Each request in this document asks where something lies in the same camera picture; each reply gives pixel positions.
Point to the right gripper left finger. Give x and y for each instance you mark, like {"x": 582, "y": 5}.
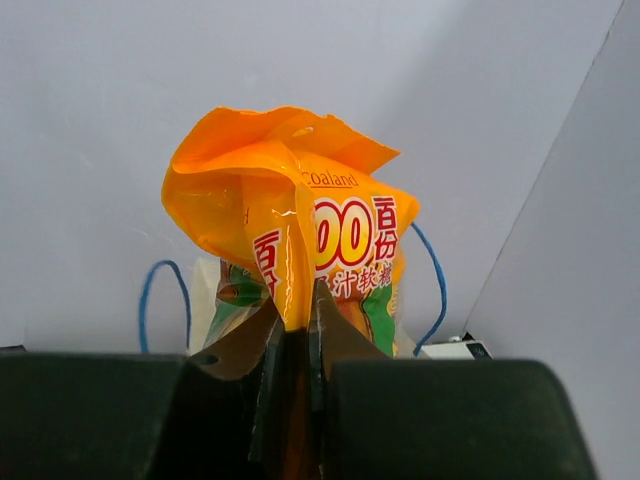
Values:
{"x": 145, "y": 416}

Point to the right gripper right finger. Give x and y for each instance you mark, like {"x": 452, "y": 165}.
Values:
{"x": 385, "y": 418}

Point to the blue checkered paper bag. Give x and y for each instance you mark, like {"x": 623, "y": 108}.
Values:
{"x": 209, "y": 318}

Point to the orange gummy candy bag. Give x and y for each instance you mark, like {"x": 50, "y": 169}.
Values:
{"x": 285, "y": 198}

